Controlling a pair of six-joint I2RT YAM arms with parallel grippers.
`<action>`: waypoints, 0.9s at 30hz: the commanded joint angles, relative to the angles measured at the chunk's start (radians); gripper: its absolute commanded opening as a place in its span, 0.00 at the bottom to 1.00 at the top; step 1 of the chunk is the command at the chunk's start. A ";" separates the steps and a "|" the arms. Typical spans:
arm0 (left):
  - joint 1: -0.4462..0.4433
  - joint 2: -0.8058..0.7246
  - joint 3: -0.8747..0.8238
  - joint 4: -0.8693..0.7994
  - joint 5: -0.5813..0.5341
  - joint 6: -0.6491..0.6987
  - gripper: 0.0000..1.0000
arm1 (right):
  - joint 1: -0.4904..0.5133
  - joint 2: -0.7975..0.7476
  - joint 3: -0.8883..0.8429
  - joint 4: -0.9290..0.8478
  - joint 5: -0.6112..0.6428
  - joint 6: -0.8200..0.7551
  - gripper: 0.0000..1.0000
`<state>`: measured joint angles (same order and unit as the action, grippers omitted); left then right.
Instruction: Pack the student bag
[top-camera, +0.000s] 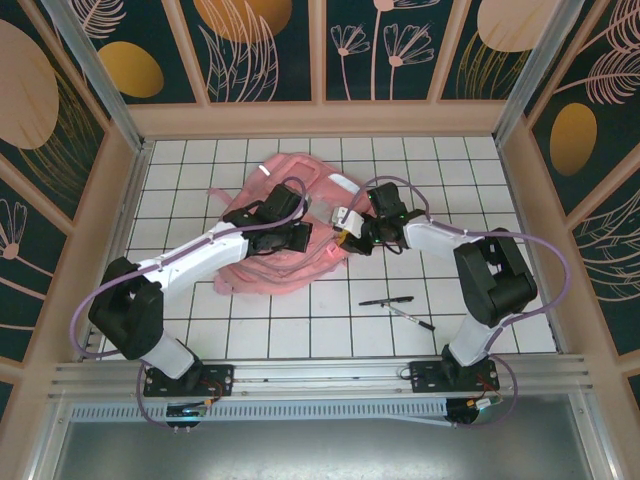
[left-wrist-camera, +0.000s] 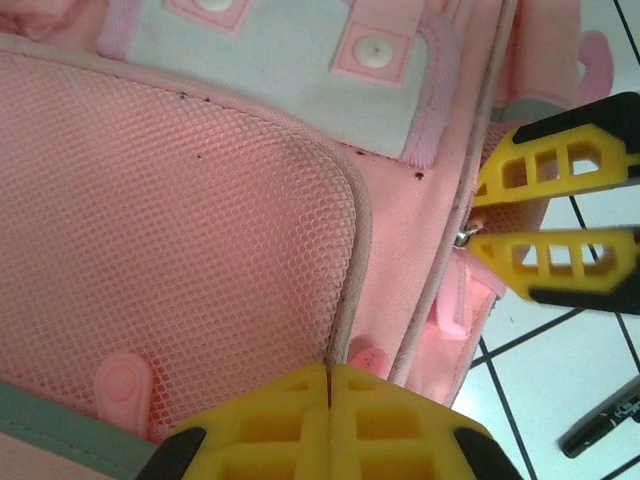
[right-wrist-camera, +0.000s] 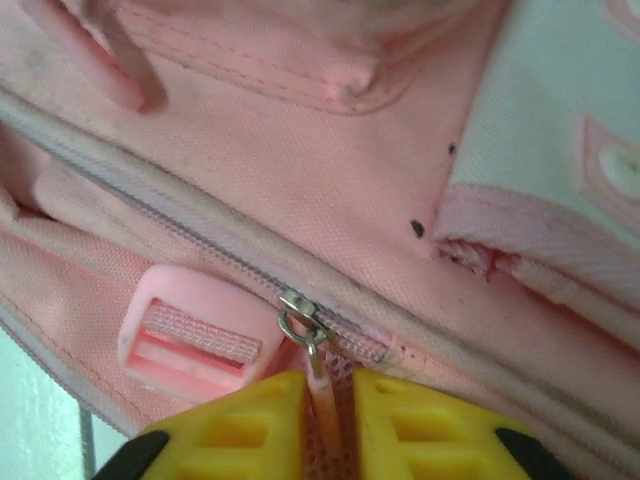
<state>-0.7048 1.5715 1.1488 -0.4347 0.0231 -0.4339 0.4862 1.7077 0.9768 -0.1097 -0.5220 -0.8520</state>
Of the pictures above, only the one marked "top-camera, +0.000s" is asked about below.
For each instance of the long aluminium mounting rail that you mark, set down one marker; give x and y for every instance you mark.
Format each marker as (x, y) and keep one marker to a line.
(320, 372)

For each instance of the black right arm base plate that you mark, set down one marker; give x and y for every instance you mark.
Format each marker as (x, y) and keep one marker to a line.
(425, 375)

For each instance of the plain black pen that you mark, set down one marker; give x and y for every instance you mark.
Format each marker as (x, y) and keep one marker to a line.
(387, 301)

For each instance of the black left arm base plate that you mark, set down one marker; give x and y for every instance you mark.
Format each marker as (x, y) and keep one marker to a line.
(220, 380)

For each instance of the aluminium table side rail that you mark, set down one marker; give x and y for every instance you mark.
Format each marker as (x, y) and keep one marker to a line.
(530, 200)
(117, 225)

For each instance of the black pen with white print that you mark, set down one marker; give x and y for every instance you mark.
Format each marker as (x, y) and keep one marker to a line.
(410, 316)

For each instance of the aluminium corner post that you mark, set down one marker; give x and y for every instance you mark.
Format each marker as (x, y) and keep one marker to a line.
(540, 75)
(100, 80)

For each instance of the pink student backpack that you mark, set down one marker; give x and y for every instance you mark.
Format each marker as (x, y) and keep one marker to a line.
(280, 272)

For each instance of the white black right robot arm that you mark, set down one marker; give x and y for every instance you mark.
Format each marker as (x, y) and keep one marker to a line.
(490, 280)

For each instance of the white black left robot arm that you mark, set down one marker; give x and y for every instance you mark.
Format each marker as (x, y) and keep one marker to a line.
(200, 260)

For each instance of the grey metal sheet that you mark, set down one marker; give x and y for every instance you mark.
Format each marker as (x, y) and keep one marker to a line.
(320, 452)

